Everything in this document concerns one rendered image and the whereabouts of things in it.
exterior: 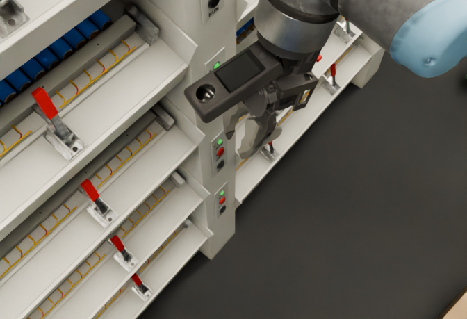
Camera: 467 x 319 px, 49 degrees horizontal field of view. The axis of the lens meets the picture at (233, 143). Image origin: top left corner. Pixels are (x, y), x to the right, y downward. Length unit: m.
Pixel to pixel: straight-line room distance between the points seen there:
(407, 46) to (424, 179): 1.04
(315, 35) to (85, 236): 0.43
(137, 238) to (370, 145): 0.79
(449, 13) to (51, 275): 0.59
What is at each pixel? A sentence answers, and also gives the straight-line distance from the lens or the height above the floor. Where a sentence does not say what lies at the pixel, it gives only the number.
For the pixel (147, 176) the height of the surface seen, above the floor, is 0.55.
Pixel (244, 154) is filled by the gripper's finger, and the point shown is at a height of 0.62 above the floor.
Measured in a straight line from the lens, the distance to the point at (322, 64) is 1.19.
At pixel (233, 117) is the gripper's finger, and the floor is 0.65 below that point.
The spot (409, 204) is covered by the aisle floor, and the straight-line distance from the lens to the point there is 1.44.
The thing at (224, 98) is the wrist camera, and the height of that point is 0.76.
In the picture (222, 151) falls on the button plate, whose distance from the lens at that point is 0.90.
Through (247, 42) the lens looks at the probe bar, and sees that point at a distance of 0.89.
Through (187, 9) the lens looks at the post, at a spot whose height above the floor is 0.82.
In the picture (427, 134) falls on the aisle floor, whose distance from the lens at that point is 1.58.
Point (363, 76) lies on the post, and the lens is 1.58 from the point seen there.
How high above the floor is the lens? 1.24
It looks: 58 degrees down
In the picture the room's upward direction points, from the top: straight up
